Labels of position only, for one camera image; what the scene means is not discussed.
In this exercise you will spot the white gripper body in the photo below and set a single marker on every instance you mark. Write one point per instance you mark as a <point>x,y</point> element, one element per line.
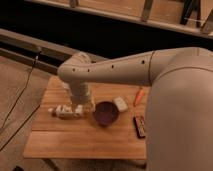
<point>80,94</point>

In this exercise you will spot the orange pepper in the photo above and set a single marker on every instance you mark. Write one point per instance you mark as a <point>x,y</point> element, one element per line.
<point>139,95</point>

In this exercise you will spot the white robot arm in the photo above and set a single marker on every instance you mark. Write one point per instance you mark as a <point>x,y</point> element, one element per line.
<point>179,110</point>

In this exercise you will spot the white sponge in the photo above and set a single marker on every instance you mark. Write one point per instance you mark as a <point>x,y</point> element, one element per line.
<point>121,104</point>

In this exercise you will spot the white lying bottle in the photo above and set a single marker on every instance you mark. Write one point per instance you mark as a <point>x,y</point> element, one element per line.
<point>66,112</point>

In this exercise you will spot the dark purple bowl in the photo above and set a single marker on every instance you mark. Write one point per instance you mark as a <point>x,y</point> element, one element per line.
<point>106,113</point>

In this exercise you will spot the wooden table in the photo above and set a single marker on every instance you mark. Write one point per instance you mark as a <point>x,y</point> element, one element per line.
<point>53,138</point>

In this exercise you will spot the dark snack bar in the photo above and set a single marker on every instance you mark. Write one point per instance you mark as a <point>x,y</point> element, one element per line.
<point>139,126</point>

